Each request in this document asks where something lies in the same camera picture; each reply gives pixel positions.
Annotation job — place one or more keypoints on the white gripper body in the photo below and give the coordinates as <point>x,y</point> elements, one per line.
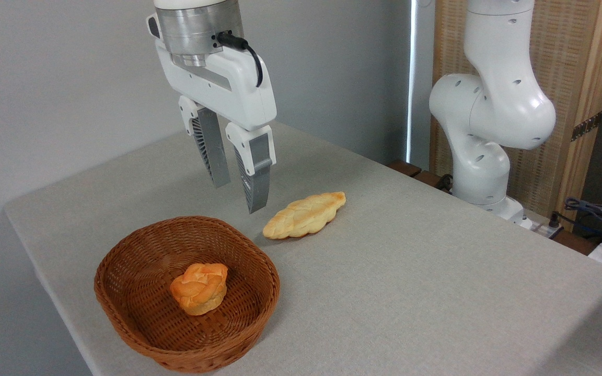
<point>233,94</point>

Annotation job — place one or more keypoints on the dark metal screen hinge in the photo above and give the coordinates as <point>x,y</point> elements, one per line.
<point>587,126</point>

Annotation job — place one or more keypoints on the wooden folding screen woven panel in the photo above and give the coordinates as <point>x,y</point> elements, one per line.
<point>572,62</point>

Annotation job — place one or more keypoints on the long braided bread loaf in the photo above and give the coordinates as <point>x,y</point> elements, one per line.
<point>306,214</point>

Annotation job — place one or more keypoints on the round knotted bread roll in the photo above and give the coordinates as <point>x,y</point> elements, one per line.
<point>199,290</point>

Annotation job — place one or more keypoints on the brown woven wicker basket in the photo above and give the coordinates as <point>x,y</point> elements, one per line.
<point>139,292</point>

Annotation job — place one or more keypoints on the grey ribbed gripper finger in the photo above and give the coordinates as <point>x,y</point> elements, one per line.
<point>260,177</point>
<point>213,154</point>

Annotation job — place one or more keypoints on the grey fabric tablecloth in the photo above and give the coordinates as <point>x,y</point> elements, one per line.
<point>411,287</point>

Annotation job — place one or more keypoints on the black plug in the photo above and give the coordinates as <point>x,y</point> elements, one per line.
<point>554,219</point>

